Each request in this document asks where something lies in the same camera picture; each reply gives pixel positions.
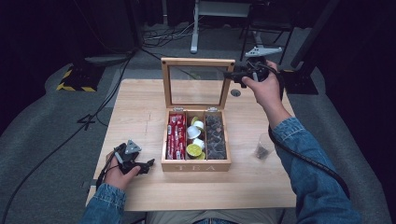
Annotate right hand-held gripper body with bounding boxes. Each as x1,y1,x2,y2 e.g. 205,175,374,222
237,46,283,83

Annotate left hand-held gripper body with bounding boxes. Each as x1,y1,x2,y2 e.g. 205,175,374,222
113,139,145,175

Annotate wooden box with glass lid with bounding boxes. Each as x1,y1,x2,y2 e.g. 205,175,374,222
160,57,236,173

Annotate pile of dark tea bags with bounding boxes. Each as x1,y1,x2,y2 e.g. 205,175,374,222
205,114,228,161

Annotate clear plastic cup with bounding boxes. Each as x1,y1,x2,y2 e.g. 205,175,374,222
253,133,276,161

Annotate single dark tea bag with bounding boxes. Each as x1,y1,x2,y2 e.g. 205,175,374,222
255,145,270,160

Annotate person's left hand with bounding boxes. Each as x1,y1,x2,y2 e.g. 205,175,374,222
104,151,142,191

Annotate person's right hand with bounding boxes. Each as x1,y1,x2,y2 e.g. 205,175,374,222
241,60,285,110

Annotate row of red tea packets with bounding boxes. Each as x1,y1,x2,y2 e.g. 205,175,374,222
166,113,187,161

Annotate black chair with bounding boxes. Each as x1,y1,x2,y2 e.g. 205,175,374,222
238,0,295,66

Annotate black hazard-striped stand base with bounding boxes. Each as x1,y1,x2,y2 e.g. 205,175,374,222
276,68,320,95
55,63,106,93

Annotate slanted black stand pole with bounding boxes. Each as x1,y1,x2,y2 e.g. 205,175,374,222
290,0,341,69

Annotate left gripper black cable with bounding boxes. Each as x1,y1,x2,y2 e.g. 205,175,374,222
95,152,123,190

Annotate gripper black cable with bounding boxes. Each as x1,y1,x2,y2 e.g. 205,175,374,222
95,152,123,190
247,61,351,201

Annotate white desk frame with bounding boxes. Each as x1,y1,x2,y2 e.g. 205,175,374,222
190,0,268,57

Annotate long black floor cable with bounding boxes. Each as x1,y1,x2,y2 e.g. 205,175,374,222
0,49,138,224

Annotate bundle of floor cables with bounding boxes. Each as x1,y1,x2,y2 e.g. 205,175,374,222
142,15,206,49

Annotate thin black floor cable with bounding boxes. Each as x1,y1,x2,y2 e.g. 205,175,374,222
140,47,200,80

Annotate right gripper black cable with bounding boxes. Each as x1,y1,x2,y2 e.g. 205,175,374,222
247,61,351,201

